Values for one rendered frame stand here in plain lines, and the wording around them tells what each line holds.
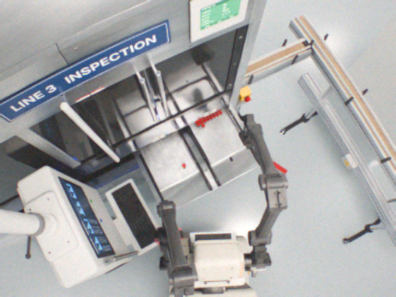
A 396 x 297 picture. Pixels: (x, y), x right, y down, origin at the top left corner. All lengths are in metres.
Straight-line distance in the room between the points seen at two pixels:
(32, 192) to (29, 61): 0.66
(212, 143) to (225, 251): 0.78
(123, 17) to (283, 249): 2.42
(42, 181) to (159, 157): 0.83
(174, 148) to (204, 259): 0.82
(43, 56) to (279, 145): 2.43
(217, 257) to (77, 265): 0.59
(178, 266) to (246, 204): 1.70
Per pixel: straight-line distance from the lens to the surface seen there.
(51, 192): 1.38
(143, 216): 2.03
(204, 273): 1.48
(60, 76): 1.02
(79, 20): 0.97
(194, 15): 1.05
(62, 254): 1.35
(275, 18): 3.69
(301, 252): 2.98
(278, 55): 2.29
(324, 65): 2.36
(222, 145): 2.02
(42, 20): 1.02
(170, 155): 2.00
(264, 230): 1.47
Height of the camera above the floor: 2.82
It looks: 75 degrees down
